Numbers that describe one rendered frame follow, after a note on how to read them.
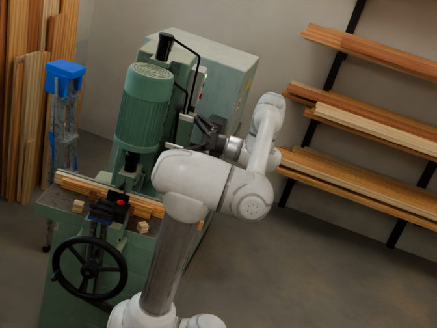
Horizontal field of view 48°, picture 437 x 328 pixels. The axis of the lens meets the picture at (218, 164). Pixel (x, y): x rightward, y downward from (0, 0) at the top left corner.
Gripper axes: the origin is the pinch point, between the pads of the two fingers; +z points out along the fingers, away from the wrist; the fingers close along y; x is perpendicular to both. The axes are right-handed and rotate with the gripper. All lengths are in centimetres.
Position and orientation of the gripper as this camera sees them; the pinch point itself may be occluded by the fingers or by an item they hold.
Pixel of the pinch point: (173, 129)
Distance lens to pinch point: 185.4
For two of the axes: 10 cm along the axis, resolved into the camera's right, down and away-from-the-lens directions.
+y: 2.6, -8.4, 4.8
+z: -9.6, -3.0, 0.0
